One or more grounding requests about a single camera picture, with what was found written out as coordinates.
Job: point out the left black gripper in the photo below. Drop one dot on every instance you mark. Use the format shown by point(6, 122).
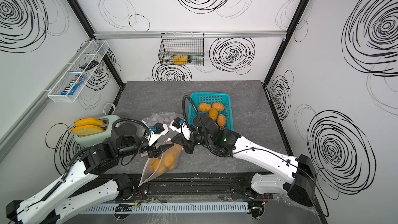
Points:
point(154, 150)

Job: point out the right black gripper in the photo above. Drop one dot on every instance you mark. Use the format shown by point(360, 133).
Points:
point(189, 146)

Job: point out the potato bagged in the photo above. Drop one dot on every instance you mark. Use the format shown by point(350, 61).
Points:
point(169, 160)
point(158, 168)
point(204, 107)

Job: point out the teal plastic basket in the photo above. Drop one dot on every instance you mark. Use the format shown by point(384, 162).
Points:
point(211, 98)

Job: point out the clear zipper bag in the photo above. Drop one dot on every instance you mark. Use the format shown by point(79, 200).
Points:
point(171, 119)
point(148, 174)

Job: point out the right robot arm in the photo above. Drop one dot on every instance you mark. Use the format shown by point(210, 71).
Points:
point(288, 175)

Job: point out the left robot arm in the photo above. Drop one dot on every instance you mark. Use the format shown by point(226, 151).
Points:
point(56, 203)

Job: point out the potato centre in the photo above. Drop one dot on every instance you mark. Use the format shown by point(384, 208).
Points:
point(213, 114)

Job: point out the potato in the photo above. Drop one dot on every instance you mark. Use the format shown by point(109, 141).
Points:
point(221, 121)
point(213, 114)
point(218, 106)

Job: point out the potato right middle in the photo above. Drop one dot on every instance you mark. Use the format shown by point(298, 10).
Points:
point(221, 121)

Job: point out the potato top right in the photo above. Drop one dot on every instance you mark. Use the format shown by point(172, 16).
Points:
point(218, 106)

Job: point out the mint green toaster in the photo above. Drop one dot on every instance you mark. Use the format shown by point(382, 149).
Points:
point(91, 140)

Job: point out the upper toast slice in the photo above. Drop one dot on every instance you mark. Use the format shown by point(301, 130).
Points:
point(88, 121)

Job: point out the toast slice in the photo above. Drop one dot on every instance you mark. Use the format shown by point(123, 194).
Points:
point(88, 121)
point(87, 130)

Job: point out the lower toast slice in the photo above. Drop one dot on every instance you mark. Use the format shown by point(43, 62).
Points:
point(87, 130)

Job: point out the blue candy packet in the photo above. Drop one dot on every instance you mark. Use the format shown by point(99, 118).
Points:
point(75, 83)

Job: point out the yellow item in basket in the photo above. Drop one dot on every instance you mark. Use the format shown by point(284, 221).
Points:
point(181, 60)

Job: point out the black remote control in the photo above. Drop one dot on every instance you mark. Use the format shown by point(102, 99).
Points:
point(89, 66)

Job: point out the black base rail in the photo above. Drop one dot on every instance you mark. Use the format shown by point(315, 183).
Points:
point(241, 186)

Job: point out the white wire shelf basket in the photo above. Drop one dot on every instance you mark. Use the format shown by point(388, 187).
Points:
point(90, 50)

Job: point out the white slotted cable duct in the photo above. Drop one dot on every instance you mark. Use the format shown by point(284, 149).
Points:
point(169, 208)

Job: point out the black wire wall basket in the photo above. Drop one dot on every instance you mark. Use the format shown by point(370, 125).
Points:
point(182, 43)

